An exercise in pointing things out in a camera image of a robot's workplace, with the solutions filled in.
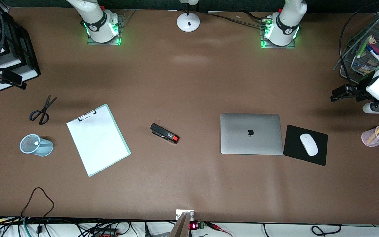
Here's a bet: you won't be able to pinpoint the silver laptop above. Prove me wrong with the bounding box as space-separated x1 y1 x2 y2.
220 113 284 155

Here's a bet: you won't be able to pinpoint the blue and white marker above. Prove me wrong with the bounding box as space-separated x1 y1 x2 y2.
366 45 379 64

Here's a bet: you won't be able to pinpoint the black stacked document tray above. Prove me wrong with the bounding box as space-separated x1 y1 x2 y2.
0 7 41 92

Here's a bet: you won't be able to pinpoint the green highlighter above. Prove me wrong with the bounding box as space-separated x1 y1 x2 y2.
356 36 375 59

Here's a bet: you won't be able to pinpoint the black scissors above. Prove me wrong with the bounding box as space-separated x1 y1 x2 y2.
29 95 58 125

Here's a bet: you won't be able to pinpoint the beige pencil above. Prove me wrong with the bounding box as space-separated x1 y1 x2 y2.
366 123 379 144

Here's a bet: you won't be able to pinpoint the white computer mouse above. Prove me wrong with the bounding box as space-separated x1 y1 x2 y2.
300 133 319 157

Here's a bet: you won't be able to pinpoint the black mouse pad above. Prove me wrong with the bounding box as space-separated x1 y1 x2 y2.
283 124 328 166

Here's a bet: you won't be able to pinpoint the blue mesh pen cup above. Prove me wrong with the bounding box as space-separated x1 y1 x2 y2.
19 134 54 157

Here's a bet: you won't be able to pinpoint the mint clipboard with white paper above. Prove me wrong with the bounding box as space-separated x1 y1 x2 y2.
66 104 131 177

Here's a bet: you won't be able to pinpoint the black and red stapler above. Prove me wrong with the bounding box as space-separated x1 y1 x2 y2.
150 123 180 145

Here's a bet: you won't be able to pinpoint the white round lamp base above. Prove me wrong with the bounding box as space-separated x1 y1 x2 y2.
176 0 201 33

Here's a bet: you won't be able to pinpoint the white square box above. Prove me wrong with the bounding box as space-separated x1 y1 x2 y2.
176 209 195 221

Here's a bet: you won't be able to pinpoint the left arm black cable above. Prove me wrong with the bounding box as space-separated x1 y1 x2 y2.
339 8 375 87

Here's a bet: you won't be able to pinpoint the black wire mesh organizer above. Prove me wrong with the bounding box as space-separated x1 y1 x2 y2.
334 7 379 83

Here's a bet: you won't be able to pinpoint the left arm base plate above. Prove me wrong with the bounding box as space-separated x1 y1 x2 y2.
260 18 297 49

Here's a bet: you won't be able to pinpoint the thick black cable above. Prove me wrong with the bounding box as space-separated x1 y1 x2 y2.
240 10 269 21

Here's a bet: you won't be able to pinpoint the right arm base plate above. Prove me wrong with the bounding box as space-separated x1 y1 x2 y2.
86 9 137 46

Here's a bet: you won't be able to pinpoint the thin black power cable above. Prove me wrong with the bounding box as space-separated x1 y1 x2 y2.
206 13 266 29

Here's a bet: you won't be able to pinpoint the brown looped cable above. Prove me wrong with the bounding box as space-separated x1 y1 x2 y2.
21 187 55 235

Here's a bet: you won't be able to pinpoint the black coiled cable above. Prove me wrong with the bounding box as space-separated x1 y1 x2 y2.
311 224 342 237

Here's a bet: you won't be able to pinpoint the tangled black cable bundle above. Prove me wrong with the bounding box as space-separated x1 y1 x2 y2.
0 216 173 237

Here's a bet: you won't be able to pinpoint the red wires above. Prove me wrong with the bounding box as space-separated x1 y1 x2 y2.
207 222 233 237

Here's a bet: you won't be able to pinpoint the grey mounting post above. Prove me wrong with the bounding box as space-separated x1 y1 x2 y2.
169 212 190 237

